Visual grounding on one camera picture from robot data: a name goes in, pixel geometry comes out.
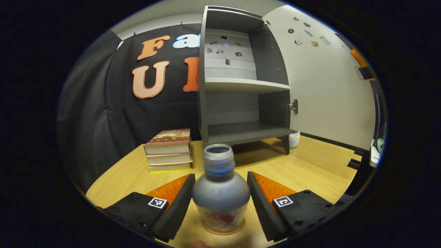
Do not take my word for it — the thick plain book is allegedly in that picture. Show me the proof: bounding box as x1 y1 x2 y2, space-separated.
146 152 193 166

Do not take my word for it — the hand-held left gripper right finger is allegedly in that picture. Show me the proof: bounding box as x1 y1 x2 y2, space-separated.
247 171 340 242

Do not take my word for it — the yellow cover book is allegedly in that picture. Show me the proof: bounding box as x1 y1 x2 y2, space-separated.
147 162 193 173

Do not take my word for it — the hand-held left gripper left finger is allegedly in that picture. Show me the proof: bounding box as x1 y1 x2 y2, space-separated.
98 173 196 242

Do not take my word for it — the silver bottle with pink label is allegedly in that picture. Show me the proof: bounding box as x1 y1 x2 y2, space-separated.
192 144 251 234

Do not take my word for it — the white cabinet door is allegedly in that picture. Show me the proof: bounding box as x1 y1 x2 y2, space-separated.
262 5 377 151

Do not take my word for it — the black backdrop cloth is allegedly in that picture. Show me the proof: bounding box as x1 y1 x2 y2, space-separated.
59 22 204 193

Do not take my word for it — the brown cover book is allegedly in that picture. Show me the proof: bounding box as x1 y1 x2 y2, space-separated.
144 128 191 156

